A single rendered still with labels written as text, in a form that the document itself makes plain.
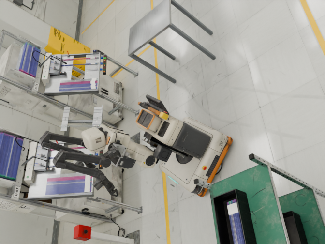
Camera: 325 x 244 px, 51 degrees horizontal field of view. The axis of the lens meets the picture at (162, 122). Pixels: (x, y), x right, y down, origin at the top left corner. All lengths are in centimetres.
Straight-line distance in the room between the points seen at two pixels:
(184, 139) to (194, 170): 40
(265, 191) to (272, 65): 188
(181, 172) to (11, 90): 251
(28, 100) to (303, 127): 346
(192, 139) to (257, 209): 130
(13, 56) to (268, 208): 397
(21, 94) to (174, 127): 248
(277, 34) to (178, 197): 204
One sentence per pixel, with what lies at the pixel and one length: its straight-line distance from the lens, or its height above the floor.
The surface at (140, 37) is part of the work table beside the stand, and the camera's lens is 418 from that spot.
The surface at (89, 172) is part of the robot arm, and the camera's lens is 285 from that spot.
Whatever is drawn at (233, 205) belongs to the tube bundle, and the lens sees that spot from 216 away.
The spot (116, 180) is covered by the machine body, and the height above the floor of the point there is 14.
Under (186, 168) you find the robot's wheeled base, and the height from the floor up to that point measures 28.
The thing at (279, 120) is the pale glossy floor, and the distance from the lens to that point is 340.
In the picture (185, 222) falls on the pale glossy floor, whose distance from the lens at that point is 375.
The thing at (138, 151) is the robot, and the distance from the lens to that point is 314.
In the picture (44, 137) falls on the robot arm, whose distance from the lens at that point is 309.
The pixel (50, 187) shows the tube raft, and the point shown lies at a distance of 406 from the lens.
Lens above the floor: 272
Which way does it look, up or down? 37 degrees down
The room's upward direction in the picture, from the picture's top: 64 degrees counter-clockwise
